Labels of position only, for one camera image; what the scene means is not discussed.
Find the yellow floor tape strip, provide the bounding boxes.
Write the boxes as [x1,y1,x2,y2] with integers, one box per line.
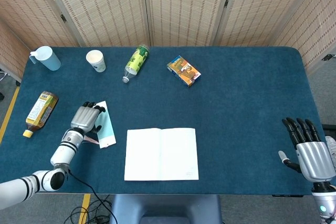
[78,194,91,224]
[0,86,20,143]

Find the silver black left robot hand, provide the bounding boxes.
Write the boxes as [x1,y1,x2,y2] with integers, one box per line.
[70,101,107,135]

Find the woven bamboo folding screen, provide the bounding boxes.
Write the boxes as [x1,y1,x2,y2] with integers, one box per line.
[0,0,336,78]

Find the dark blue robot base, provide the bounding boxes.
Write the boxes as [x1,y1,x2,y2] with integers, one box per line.
[109,194,223,224]

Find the light blue plastic cup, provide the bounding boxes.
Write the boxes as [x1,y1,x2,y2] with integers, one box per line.
[29,46,61,72]

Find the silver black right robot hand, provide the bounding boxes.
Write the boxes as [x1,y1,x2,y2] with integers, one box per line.
[278,117,336,183]

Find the dark blue table cloth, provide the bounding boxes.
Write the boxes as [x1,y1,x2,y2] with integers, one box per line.
[0,46,328,195]

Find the orange and blue snack box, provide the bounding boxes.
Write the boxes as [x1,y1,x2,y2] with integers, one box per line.
[166,55,202,88]

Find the white lined notebook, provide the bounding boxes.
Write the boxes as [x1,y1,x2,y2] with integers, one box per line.
[123,127,200,182]

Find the white shoe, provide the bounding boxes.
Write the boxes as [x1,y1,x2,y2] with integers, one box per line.
[325,135,336,156]

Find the light blue bookmark with tassel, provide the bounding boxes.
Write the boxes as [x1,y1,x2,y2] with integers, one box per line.
[83,100,117,149]

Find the black floor cables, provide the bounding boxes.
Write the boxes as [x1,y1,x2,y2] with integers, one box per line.
[62,167,113,224]

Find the tea bottle with yellow label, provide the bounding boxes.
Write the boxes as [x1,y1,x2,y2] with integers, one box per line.
[22,91,59,138]

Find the clear bottle with green label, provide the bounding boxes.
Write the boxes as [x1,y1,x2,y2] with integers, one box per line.
[121,45,151,83]

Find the white paper cup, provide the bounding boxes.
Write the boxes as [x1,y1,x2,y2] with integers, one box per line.
[86,49,107,73]

